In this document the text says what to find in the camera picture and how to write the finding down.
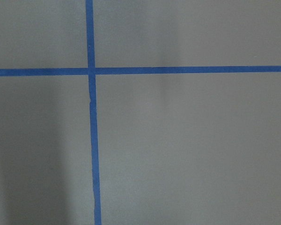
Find blue tape strip crosswise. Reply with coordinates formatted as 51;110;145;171
0;66;281;76

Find blue tape strip lengthwise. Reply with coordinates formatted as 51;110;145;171
86;0;102;225

